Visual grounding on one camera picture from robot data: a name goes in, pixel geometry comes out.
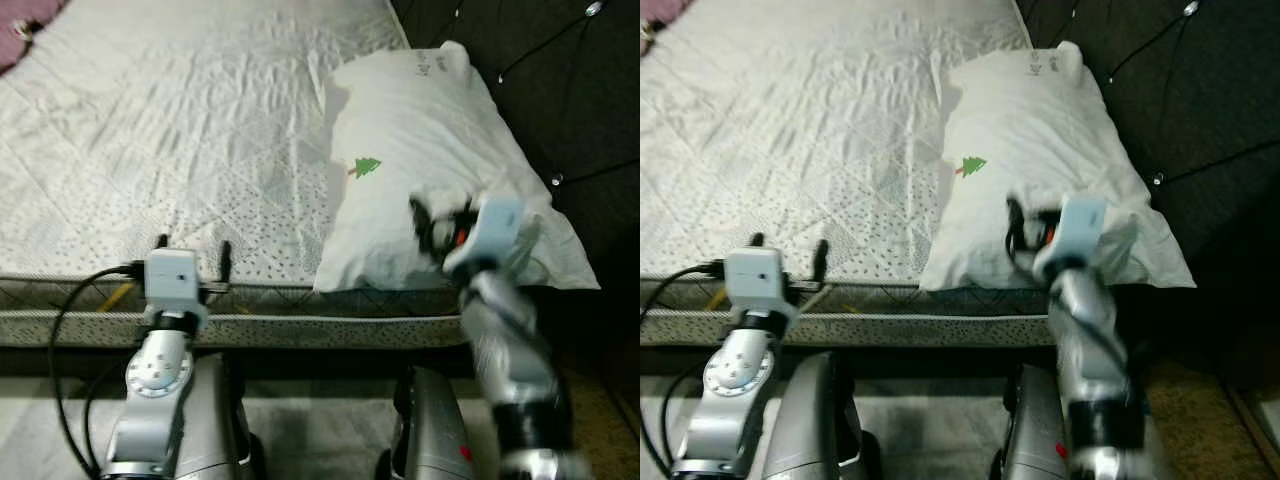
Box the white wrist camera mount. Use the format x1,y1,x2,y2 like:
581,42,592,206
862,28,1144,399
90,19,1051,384
724,247,786,311
445,195,541,276
145,250,201,311
1035,195,1141,276

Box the black tufted headboard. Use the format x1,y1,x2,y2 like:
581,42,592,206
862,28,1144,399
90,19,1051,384
388,0,641,341
1015,0,1280,351

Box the pink mouse print bedsheet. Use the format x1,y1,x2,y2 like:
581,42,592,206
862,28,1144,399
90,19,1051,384
0,0,63,76
640,0,691,51

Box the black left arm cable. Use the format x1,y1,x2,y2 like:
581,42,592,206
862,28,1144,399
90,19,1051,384
640,260,727,480
47,262,149,480

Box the beige quilted mattress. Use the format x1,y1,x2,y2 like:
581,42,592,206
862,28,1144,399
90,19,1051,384
640,0,1061,349
0,0,481,349

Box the grey robot left leg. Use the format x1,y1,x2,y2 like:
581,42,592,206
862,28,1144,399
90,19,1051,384
762,352,881,480
170,352,266,480

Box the white pillow with tree print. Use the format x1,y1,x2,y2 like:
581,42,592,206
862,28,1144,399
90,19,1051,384
918,40,1198,293
313,40,601,294

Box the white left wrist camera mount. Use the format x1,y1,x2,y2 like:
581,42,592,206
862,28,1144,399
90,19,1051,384
145,250,201,311
724,247,786,311

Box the brown woven floor mat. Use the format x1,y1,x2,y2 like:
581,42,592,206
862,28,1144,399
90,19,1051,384
555,370,641,480
1140,360,1280,480

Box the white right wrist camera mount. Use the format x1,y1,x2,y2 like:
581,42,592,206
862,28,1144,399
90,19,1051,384
1035,195,1141,276
445,195,541,276

